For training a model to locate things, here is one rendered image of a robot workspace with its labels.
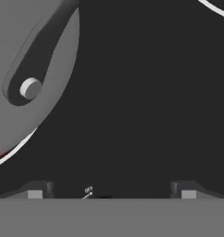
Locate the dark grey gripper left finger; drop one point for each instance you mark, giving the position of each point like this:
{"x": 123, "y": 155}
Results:
{"x": 39, "y": 189}

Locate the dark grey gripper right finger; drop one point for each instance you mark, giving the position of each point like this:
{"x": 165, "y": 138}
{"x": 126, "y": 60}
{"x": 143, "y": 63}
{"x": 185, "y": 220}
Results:
{"x": 183, "y": 189}

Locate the black glass hob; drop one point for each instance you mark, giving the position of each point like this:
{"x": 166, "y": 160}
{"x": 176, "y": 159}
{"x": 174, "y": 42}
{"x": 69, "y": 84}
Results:
{"x": 141, "y": 102}

